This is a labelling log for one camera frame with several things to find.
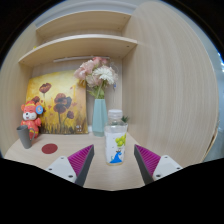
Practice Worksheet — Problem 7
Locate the pink and white flower bouquet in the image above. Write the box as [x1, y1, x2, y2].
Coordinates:
[73, 56, 119, 100]

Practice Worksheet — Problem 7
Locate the light wooden wall shelf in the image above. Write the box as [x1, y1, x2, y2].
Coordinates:
[18, 9, 139, 68]

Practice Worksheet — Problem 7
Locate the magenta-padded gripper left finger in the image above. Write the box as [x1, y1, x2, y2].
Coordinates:
[45, 144, 95, 187]

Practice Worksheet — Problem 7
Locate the red plush toy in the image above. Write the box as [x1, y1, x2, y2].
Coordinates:
[20, 100, 44, 140]

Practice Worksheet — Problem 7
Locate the yellow poppy flower painting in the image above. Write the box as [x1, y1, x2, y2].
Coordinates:
[25, 69, 89, 135]

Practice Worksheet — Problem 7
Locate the grey cup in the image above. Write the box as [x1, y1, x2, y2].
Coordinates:
[16, 124, 33, 150]

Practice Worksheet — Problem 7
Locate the clear plastic water bottle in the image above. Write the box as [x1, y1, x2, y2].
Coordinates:
[103, 108, 129, 167]

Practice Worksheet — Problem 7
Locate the flat round red coaster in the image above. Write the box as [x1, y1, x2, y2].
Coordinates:
[41, 142, 59, 155]

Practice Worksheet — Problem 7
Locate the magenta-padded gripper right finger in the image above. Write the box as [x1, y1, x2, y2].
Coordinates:
[134, 144, 184, 185]

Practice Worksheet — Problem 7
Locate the white light bar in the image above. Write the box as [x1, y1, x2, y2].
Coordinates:
[53, 55, 111, 64]

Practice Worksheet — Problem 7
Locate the teal faceted vase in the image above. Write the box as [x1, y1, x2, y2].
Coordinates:
[91, 98, 109, 138]

